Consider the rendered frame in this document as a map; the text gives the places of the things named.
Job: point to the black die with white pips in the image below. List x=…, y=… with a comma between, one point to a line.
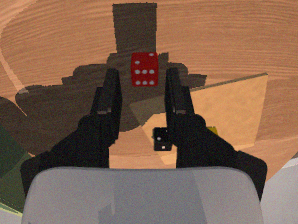
x=161, y=142

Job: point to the red die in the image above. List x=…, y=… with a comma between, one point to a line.
x=144, y=69

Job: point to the yellow die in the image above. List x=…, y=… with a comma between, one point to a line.
x=214, y=129

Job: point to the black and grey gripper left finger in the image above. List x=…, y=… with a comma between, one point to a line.
x=90, y=143

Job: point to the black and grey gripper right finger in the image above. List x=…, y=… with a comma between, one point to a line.
x=196, y=144

